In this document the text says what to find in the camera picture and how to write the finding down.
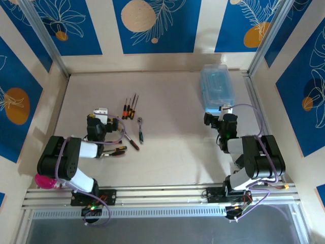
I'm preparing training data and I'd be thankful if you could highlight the yellow black screwdriver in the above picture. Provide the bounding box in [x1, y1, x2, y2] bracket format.
[132, 94, 140, 120]
[102, 145, 128, 155]
[129, 93, 137, 120]

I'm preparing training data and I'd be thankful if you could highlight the chrome metal fitting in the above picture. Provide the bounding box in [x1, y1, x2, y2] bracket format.
[137, 116, 144, 145]

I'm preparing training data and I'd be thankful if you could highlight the blue plastic tool box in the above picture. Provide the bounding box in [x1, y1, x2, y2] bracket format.
[200, 64, 236, 112]

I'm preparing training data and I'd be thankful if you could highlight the pink plastic container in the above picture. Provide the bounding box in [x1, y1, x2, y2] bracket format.
[34, 172, 58, 190]

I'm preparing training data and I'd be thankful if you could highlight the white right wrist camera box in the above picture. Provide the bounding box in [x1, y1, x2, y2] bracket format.
[218, 105, 234, 116]

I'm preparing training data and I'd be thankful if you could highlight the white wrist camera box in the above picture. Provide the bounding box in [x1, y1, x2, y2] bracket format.
[218, 105, 234, 116]
[92, 107, 109, 126]

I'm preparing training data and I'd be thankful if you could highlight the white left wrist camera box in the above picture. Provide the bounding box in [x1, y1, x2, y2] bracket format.
[92, 107, 109, 126]

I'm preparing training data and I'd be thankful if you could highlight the aluminium side rail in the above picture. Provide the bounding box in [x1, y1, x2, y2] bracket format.
[242, 70, 284, 184]

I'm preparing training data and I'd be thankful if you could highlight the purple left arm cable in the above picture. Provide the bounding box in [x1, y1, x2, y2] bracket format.
[54, 114, 126, 227]

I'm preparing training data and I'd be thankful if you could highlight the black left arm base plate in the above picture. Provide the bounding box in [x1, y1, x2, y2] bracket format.
[70, 189, 117, 206]

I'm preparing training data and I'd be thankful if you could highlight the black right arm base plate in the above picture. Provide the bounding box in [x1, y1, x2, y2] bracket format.
[206, 187, 252, 204]

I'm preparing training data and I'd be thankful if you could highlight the yellow power connector wire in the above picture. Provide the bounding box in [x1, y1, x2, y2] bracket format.
[263, 182, 290, 191]

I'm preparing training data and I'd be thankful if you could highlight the aluminium front rail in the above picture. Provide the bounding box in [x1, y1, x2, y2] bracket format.
[21, 183, 302, 209]

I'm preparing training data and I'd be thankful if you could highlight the grey slotted cable duct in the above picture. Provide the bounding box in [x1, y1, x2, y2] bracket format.
[31, 206, 294, 220]

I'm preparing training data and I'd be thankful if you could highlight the aluminium frame post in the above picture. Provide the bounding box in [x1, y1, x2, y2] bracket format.
[247, 0, 293, 77]
[19, 0, 71, 78]

